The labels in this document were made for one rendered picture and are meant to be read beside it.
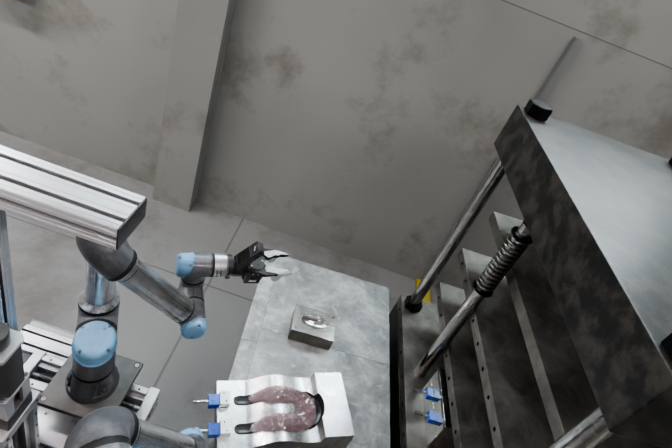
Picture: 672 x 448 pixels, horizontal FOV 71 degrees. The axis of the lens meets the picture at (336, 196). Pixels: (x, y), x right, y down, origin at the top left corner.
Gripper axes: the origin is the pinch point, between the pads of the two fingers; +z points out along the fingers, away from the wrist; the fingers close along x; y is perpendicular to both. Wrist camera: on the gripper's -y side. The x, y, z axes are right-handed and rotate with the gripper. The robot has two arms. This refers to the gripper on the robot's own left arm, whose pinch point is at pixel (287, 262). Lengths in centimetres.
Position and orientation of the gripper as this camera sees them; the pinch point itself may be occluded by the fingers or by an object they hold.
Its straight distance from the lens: 160.2
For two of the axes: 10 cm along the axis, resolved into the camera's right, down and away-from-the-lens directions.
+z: 9.1, 0.8, 4.2
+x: 2.3, 7.4, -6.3
